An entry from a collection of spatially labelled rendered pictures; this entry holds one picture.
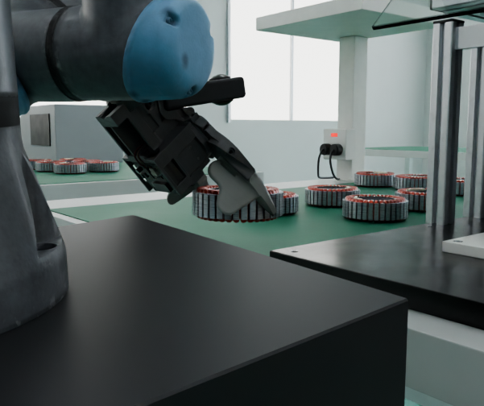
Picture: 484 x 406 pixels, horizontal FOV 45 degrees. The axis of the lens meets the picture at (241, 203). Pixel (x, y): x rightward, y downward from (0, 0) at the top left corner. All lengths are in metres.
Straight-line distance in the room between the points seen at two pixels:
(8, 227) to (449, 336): 0.33
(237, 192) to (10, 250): 0.40
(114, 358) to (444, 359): 0.30
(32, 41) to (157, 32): 0.11
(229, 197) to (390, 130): 7.29
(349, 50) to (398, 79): 6.28
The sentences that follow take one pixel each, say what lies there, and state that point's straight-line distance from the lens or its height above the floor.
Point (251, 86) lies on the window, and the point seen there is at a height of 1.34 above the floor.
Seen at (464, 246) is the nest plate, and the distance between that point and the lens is 0.67.
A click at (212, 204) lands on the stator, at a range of 0.67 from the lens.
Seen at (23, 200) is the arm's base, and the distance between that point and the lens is 0.29.
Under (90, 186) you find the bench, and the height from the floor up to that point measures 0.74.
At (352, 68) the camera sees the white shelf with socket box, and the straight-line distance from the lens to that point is 1.75.
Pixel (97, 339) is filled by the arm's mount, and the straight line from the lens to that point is 0.25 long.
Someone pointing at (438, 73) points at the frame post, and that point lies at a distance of 0.87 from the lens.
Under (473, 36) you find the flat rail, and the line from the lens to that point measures 0.86.
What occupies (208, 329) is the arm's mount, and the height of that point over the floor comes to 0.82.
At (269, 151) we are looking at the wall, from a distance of 6.35.
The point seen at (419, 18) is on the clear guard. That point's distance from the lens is 0.60.
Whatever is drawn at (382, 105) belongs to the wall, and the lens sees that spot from 7.75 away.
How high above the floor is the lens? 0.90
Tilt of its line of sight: 7 degrees down
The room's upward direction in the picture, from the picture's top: straight up
